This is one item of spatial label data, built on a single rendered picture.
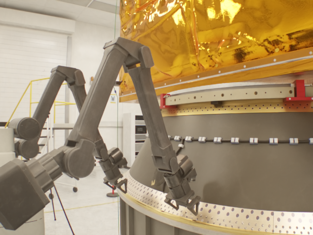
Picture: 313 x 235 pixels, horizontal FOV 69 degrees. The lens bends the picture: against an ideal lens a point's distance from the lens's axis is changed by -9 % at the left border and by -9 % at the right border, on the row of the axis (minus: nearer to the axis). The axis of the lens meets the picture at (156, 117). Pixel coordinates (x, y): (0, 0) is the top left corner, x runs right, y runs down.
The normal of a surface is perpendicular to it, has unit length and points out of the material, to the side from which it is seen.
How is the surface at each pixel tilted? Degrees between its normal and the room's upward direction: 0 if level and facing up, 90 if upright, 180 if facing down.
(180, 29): 89
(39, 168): 57
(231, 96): 90
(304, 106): 61
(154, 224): 90
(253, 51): 128
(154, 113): 91
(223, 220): 43
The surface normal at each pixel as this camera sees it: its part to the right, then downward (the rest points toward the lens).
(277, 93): -0.38, -0.03
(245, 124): -0.46, -0.49
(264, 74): -0.83, -0.02
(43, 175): 0.62, -0.19
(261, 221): -0.30, -0.75
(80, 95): 0.67, 0.04
